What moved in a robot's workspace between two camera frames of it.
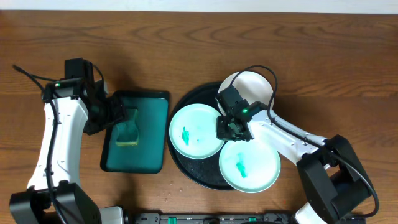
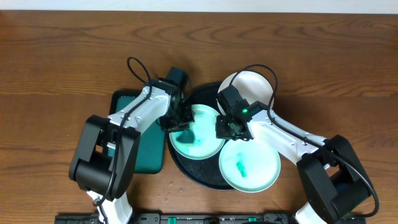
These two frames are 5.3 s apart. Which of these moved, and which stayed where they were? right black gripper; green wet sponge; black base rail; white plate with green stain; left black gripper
Moved: green wet sponge; left black gripper
Stayed: black base rail; right black gripper; white plate with green stain
